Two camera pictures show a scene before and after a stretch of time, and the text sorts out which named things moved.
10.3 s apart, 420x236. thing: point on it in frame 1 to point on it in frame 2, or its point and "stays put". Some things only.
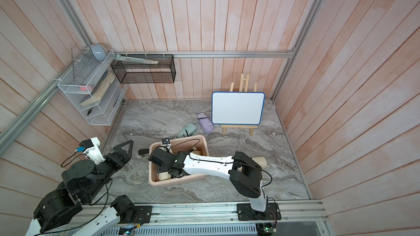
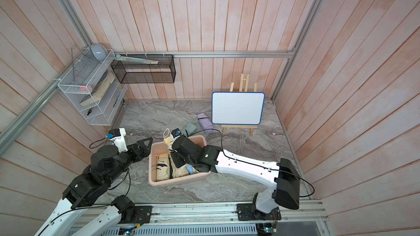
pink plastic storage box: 197,144 stays put
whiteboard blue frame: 237,107 stays put
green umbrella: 187,131 stays put
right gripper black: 159,170 to 176,158
